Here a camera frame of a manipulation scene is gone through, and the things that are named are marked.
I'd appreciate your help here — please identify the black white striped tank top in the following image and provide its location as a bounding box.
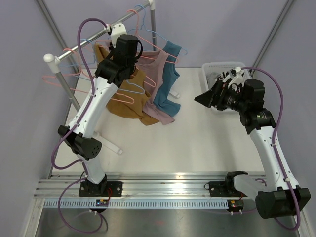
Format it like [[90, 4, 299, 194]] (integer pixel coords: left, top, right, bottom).
[[206, 70, 237, 88]]

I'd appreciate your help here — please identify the mauve pink tank top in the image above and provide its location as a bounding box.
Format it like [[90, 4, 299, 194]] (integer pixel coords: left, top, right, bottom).
[[136, 51, 175, 126]]

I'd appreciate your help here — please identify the pink hanger of mauve top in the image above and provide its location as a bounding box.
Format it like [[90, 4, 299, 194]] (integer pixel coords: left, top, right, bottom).
[[127, 9, 179, 87]]

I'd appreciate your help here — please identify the mustard tank top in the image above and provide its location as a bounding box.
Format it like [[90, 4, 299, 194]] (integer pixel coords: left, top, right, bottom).
[[93, 43, 158, 126]]

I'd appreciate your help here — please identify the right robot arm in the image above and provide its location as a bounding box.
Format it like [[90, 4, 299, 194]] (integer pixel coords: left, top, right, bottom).
[[194, 79, 311, 219]]

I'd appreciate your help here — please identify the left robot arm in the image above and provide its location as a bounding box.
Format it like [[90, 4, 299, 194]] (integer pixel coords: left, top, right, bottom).
[[58, 34, 142, 197]]

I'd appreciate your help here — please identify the teal blue tank top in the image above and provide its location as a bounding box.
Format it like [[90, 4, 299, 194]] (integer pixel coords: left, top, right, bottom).
[[154, 41, 182, 117]]

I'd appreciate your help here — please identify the blue hanger of teal top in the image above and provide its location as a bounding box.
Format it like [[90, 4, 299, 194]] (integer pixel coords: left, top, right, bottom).
[[134, 4, 186, 55]]

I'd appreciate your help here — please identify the white plastic basket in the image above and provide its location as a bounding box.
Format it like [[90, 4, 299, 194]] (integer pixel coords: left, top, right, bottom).
[[202, 62, 252, 114]]

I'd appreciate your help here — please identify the metal clothes rack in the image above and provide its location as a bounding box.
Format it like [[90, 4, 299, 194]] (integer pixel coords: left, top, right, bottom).
[[43, 0, 180, 156]]

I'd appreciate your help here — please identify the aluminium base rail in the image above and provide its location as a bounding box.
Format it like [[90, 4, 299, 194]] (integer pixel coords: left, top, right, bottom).
[[33, 171, 270, 199]]

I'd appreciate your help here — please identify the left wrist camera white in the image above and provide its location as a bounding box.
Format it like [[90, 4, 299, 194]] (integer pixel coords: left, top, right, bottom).
[[104, 22, 127, 48]]

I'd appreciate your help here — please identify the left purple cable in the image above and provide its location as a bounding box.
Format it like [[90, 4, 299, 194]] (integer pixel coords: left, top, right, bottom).
[[50, 17, 109, 234]]

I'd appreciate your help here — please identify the white slotted cable duct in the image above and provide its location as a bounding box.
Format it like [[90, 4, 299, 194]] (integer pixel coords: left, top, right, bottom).
[[44, 199, 228, 209]]

